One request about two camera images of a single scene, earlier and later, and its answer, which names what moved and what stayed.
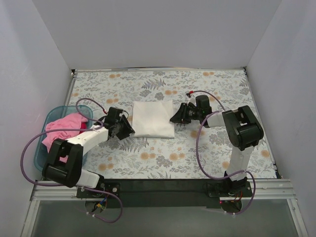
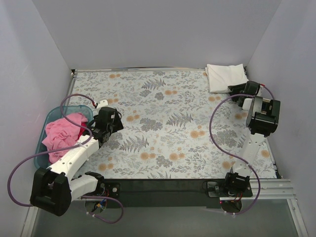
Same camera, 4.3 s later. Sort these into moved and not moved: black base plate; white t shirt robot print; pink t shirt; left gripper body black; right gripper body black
Moved: right gripper body black; white t shirt robot print
Not moved: pink t shirt; left gripper body black; black base plate
